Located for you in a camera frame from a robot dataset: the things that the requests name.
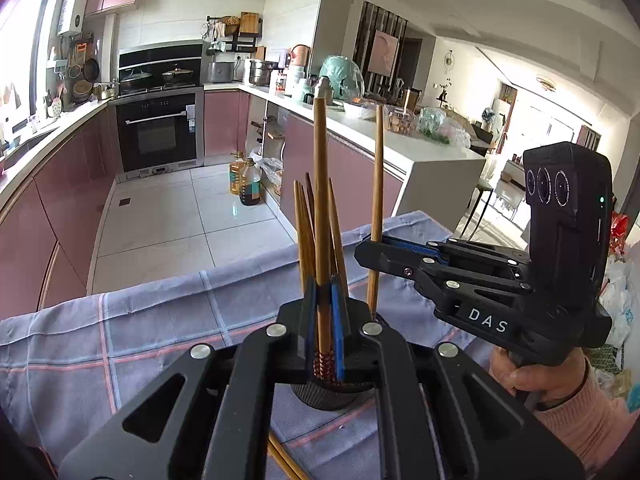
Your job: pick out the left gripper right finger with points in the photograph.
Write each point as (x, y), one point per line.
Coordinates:
(440, 415)

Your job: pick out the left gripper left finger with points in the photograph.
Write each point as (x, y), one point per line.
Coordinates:
(206, 417)

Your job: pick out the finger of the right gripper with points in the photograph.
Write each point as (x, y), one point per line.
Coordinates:
(438, 248)
(400, 264)

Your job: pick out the bamboo chopstick eight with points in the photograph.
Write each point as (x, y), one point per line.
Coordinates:
(284, 460)

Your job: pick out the bamboo chopstick four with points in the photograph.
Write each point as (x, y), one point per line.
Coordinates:
(337, 242)

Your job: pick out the black mesh pen holder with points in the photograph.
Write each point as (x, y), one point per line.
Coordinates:
(334, 381)

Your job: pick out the bamboo chopstick six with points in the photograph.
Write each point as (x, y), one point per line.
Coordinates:
(322, 238)

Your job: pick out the bamboo chopstick seven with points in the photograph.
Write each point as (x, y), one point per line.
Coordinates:
(377, 207)

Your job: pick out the bamboo chopstick one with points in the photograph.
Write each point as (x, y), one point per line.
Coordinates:
(300, 210)

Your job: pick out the bamboo chopstick five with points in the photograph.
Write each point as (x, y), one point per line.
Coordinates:
(332, 260)

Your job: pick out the bamboo chopstick two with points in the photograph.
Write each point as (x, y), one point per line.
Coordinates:
(311, 273)

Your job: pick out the bamboo chopstick three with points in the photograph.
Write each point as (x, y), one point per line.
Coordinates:
(309, 188)

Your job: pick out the pink sleeve right forearm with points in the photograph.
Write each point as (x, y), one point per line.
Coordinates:
(590, 424)

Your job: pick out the person right hand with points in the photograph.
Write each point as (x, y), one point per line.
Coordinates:
(554, 384)

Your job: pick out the black bar stool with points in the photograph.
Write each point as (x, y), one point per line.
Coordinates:
(484, 193)

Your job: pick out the plastic bag on counter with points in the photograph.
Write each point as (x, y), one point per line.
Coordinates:
(436, 125)

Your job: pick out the clear snack container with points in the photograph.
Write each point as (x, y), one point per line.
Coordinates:
(399, 121)

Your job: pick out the plaid grey tablecloth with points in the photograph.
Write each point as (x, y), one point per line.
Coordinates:
(67, 369)

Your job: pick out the white bowl on counter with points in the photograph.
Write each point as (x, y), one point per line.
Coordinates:
(360, 110)

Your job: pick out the dark soy sauce bottle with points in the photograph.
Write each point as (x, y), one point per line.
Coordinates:
(249, 185)

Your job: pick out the cooking oil bottle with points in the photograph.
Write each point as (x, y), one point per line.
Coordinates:
(235, 172)

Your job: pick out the pink kettle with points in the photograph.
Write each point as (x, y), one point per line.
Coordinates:
(300, 55)

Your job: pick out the steel stock pot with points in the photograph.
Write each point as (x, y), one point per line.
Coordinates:
(258, 72)

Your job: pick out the black built-in oven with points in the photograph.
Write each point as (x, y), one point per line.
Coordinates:
(160, 132)

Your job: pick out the silver toaster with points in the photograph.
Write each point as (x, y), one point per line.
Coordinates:
(220, 72)

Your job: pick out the black pot with lid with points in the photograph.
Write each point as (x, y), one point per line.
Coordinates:
(178, 75)

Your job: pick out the black wok with lid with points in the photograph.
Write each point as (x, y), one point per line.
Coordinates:
(137, 80)

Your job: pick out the black wall spice rack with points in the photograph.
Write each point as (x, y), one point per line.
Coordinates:
(232, 33)

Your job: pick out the white wall water heater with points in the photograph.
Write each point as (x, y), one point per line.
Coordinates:
(71, 17)

